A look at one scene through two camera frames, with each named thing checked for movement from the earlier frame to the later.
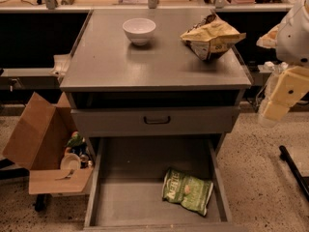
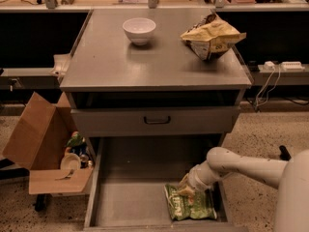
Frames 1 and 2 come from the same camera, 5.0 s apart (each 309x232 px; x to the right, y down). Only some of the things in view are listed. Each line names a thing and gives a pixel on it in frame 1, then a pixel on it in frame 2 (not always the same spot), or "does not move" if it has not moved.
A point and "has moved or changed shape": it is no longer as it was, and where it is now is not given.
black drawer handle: [156, 123] does not move
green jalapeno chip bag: [189, 191] has moved or changed shape
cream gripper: [294, 39] -> [194, 179]
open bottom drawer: [126, 188] does not move
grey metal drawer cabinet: [164, 87] does not move
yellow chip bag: [210, 37] does not move
